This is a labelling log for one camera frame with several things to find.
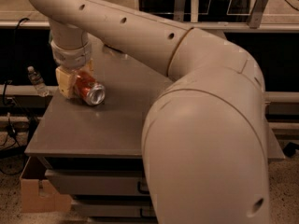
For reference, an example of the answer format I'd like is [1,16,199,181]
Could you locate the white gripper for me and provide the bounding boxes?
[50,41,94,99]

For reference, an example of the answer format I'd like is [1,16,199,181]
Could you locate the red coke can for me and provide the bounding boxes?
[74,71,106,106]

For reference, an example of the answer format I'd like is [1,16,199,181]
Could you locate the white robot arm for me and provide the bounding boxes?
[29,0,270,224]

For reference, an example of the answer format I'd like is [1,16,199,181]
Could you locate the clear plastic water bottle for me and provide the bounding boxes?
[27,66,50,97]

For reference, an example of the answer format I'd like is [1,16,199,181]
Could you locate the grey drawer cabinet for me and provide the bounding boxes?
[24,29,286,224]

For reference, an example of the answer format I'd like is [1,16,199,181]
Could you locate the brown cardboard box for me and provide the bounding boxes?
[20,156,73,214]

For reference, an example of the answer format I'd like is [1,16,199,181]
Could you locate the lower grey drawer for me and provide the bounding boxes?
[72,200,155,218]

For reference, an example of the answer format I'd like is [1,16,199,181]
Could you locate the black cable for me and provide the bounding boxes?
[1,18,31,107]

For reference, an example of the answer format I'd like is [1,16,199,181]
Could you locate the middle metal bracket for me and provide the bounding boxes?
[174,0,199,22]

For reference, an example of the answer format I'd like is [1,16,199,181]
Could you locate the metal bracket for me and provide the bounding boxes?
[174,0,199,22]
[247,0,269,29]

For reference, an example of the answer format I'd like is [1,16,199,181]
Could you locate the right metal bracket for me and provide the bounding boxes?
[247,0,269,29]

